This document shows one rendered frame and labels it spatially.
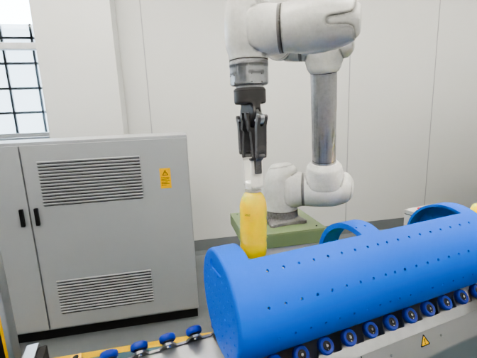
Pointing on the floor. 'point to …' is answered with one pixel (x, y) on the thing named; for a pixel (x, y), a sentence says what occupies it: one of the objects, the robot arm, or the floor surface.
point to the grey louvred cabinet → (96, 232)
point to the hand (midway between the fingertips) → (253, 172)
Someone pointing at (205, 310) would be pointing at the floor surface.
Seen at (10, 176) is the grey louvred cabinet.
